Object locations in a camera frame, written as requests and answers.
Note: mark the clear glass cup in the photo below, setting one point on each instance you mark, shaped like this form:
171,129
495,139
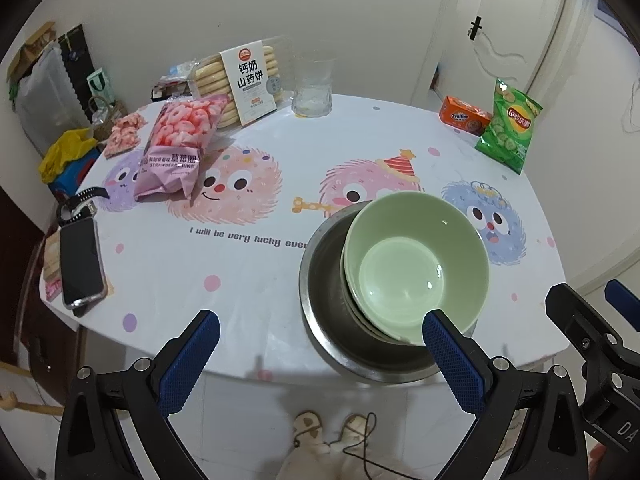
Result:
312,87

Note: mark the cardboard box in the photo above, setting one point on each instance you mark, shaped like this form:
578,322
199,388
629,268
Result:
30,55

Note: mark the white door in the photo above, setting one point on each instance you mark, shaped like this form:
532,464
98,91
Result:
505,20

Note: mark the green chips bag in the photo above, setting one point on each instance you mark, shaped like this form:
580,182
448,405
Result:
510,125

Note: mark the black smartwatch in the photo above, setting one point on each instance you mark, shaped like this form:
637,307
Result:
80,202

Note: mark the small pink snack packet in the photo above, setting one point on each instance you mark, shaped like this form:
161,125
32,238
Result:
125,132

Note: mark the large steel bowl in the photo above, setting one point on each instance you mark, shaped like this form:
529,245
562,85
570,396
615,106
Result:
325,285

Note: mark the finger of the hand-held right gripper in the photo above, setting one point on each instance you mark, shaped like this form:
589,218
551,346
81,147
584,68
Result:
622,296
575,312

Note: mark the blue box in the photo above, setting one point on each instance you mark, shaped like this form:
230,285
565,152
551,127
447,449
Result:
70,176

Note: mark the black smartphone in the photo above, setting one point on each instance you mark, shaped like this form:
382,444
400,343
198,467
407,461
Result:
80,262

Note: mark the biscuit package with white label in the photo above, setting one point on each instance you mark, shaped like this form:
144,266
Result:
240,85

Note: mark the yellow plastic bag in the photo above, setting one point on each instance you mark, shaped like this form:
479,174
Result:
65,152

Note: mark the small green gift bag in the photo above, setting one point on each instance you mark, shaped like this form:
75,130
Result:
100,85

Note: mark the orange cookie box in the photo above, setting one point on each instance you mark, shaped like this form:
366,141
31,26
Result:
465,117

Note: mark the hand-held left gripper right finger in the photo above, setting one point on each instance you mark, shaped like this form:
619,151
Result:
452,365

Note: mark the tissue pack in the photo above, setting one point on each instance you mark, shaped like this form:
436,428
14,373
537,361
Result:
172,80

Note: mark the black paper bag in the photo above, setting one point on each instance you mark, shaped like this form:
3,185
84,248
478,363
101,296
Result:
75,70

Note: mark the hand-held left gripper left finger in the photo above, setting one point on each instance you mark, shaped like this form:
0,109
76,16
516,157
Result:
190,362

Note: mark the cartoon printed tablecloth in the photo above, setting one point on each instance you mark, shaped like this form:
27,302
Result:
225,280

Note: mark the clear plastic storage bag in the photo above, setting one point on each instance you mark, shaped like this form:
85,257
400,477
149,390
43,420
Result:
42,95

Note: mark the pink flat packet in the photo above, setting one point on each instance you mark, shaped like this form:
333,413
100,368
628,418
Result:
52,272

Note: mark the green ribbed bowl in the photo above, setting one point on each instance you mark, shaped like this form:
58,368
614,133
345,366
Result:
344,272
415,270

